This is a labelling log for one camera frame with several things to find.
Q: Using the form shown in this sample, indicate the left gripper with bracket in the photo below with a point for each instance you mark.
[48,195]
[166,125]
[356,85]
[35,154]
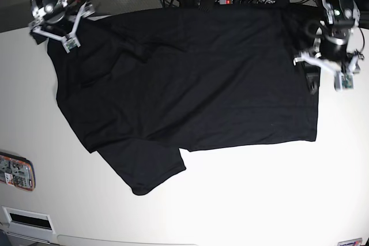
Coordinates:
[332,57]

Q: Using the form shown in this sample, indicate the right gripper with bracket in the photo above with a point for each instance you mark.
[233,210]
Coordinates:
[59,23]

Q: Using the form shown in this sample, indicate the black T-shirt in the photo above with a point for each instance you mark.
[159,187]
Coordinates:
[144,85]

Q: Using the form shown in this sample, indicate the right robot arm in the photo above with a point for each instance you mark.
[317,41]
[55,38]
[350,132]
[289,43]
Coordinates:
[59,20]

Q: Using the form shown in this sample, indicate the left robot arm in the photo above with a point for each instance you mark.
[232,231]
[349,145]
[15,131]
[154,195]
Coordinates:
[331,34]

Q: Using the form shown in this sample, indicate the white power strip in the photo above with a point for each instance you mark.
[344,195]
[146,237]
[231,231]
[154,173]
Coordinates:
[254,2]

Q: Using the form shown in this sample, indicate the orange clear parts box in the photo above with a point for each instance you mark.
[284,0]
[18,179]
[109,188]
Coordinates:
[17,171]

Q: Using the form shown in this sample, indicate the sticker at table edge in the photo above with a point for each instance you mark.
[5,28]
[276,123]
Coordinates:
[353,242]

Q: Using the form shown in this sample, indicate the white table cable slot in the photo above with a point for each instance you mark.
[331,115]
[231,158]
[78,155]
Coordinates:
[28,219]

